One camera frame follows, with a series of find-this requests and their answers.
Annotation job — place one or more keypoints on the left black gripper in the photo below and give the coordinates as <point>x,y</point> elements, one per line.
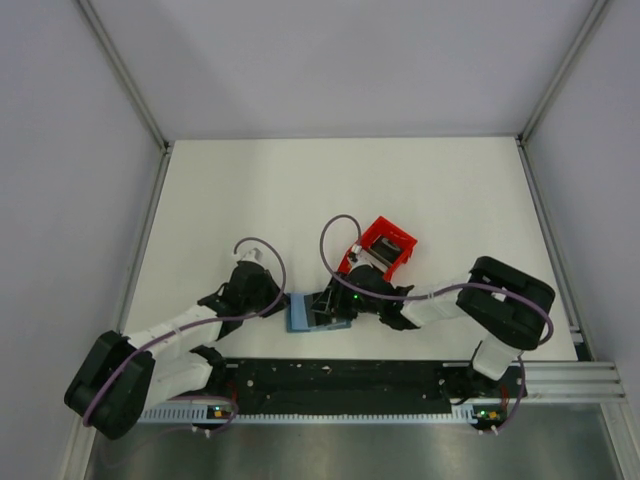
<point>273,288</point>

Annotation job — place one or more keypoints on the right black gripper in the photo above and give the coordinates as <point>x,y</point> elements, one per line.
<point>339,304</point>

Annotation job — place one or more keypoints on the blue leather card holder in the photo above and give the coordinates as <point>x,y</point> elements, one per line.
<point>305,314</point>

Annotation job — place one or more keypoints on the red plastic bin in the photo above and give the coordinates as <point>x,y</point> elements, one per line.
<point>382,226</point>

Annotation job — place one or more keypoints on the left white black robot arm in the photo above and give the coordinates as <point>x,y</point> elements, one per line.
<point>123,376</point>

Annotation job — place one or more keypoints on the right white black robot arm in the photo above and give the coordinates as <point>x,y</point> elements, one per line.
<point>510,305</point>

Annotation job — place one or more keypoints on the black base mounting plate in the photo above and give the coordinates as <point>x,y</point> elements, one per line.
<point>353,386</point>

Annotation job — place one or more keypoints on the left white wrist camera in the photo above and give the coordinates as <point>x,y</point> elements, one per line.
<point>253,255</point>

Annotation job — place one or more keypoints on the grey slotted cable duct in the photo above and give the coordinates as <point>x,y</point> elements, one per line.
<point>185,413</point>

